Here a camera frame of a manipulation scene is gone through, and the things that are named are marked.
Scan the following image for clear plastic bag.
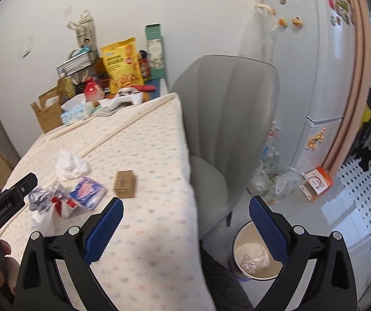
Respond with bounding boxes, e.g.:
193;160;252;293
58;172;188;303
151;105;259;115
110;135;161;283
248;165;304;203

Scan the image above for cluster of colourful fridge magnets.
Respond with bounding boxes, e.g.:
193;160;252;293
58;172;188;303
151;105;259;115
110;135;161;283
326;0;356;26

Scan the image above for grey upholstered chair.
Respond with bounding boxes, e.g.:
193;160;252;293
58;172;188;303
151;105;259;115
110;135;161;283
170;54;280;236

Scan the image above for cream round waste bin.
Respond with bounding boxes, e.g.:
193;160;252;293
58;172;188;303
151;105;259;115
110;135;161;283
232;221;285;281

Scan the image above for dark gold foil bag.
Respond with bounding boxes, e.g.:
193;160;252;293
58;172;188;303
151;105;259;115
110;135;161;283
57;77;76;100

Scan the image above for hanging translucent plastic bag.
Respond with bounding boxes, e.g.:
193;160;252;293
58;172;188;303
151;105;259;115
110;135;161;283
239;3;277;66

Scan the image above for red sauce bottle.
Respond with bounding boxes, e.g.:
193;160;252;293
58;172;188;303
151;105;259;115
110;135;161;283
138;50;152;83

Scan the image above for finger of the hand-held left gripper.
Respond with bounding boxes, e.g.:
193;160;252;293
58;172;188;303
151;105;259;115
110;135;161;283
9;173;39;199

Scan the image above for yellow snack bag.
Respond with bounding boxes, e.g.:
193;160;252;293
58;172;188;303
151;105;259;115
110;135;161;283
99;37;145;94

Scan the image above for pink door frame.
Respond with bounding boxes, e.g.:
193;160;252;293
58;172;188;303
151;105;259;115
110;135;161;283
321;0;371;174

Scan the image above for blue white tissue box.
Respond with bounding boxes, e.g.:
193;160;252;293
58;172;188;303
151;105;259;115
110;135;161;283
59;94;96;126

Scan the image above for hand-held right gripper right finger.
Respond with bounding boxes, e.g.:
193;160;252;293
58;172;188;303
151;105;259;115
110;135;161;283
248;195;358;311

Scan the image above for white tissue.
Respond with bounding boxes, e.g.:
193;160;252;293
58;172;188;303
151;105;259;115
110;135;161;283
57;150;91;181

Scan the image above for person's leg dark trousers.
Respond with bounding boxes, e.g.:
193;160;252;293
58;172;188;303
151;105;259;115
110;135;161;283
201;249;255;311

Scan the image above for small cardboard box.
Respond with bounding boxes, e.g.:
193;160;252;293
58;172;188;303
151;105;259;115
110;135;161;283
113;170;138;199

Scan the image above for white crumpled paper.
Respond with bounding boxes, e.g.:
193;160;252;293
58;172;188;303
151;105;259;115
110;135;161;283
235;244;275;274

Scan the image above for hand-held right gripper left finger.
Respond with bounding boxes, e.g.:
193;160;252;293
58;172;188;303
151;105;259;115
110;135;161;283
13;197;124;311

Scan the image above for black cloth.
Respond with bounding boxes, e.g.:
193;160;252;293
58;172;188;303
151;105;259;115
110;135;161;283
350;147;371;171

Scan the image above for cluster of yellow figure magnets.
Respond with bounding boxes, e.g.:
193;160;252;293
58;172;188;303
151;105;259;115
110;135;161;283
306;128;327;151

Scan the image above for black wire basket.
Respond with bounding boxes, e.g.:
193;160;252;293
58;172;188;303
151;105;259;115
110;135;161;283
56;50;97;78

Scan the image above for clear crumpled plastic wrapper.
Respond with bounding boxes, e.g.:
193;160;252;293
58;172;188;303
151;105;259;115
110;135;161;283
241;254;258;271

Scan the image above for tall green box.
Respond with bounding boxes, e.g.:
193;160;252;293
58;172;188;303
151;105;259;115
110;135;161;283
145;24;167;80

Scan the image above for white game controller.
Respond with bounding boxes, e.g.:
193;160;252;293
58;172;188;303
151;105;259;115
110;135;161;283
99;87;144;111

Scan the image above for silver wrapper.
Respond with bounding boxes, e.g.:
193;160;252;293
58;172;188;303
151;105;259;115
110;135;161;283
27;182;66;214

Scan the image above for orange white carton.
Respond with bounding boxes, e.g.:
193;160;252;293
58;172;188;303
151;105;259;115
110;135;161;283
298;166;334;203

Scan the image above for open brown cardboard box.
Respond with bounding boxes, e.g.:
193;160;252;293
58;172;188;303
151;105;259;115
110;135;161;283
30;86;65;133

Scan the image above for dotted cream table cover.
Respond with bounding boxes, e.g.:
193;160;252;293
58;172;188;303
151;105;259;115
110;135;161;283
0;92;217;311

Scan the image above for blue pink tissue packet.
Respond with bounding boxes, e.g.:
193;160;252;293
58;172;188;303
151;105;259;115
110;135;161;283
70;177;107;210

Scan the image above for red white paper wrapper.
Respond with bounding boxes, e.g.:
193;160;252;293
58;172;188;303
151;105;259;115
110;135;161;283
32;196;79;234

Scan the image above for white fridge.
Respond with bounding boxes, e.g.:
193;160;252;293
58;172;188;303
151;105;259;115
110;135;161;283
262;0;358;177

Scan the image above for plastic bottle blue label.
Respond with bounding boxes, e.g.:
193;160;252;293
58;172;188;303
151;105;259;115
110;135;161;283
259;143;272;162

